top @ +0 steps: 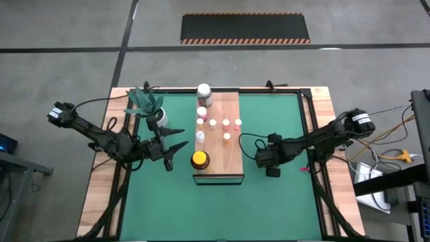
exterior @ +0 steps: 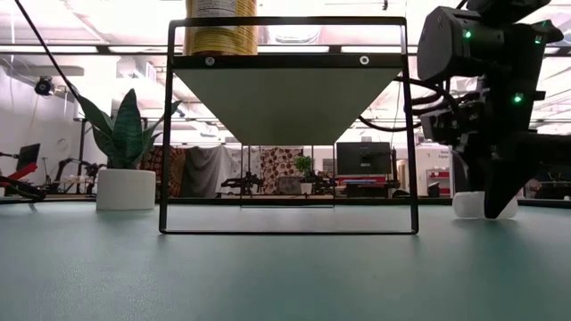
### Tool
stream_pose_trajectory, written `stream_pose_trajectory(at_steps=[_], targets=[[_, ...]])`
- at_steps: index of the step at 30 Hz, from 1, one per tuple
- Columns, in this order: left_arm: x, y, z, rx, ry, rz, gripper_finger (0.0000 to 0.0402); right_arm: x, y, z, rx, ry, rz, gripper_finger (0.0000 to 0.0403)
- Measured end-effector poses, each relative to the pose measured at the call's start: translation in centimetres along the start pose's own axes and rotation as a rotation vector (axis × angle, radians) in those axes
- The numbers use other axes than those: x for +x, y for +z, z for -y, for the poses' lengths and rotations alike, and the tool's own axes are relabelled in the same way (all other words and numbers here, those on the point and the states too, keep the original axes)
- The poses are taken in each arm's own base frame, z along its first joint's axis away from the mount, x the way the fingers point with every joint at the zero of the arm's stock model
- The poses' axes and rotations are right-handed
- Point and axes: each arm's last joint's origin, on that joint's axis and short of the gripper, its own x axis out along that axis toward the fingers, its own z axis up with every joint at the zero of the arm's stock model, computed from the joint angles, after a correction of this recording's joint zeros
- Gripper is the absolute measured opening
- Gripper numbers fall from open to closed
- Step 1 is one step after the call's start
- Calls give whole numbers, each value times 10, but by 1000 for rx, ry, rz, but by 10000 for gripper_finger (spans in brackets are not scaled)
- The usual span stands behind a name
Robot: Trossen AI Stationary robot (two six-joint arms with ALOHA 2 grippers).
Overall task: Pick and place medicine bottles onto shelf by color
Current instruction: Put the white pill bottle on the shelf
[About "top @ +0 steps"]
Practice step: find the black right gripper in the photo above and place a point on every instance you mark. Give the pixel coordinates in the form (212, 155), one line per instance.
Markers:
(277, 154)

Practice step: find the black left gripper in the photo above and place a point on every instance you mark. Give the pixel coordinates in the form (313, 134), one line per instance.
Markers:
(154, 149)

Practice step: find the white translucent pill bottle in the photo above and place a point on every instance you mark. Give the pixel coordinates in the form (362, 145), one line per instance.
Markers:
(200, 135)

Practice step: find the large amber bottle yellow lid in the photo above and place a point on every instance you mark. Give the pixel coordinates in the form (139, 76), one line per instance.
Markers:
(200, 157)

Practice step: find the pink container with lid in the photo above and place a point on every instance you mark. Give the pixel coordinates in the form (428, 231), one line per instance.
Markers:
(226, 135)

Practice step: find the pink bottle white cap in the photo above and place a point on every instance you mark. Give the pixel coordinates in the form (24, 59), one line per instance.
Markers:
(202, 111)

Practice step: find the large dark jar white lid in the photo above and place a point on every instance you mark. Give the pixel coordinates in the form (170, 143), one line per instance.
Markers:
(204, 90)

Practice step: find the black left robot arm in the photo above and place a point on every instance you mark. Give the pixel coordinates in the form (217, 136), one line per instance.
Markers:
(100, 136)

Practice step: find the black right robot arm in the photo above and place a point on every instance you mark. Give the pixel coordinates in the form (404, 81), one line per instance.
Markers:
(319, 139)

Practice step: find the red tag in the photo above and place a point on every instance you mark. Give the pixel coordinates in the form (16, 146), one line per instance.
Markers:
(305, 169)

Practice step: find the snake plant in white pot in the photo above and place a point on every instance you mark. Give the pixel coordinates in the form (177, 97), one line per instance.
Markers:
(144, 102)

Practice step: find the black table clamp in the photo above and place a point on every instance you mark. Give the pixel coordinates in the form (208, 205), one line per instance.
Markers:
(146, 86)
(270, 86)

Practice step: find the green table mat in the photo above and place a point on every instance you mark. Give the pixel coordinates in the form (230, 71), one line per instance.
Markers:
(188, 222)

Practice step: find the white papers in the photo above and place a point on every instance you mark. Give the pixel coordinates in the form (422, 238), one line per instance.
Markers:
(366, 173)

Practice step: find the black desk beam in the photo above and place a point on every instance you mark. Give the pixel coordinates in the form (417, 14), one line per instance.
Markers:
(386, 181)

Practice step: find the black hazard-striped floor mat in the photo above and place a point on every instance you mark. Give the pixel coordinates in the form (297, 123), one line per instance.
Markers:
(245, 27)

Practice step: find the gray power strip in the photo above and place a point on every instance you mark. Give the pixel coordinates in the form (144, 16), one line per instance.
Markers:
(391, 197)

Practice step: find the yellow power splitter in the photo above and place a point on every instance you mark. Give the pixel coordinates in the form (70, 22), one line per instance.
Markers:
(405, 156)

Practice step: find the gray metal cart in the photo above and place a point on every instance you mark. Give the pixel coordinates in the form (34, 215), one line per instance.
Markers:
(13, 161)

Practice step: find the blue-lit black device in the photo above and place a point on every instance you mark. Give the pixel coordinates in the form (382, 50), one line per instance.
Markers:
(8, 142)

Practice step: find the wooden shelf black metal frame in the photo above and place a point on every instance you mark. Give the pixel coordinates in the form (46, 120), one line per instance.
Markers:
(231, 158)

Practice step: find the black table frame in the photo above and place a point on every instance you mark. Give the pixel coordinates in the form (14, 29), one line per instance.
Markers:
(174, 90)

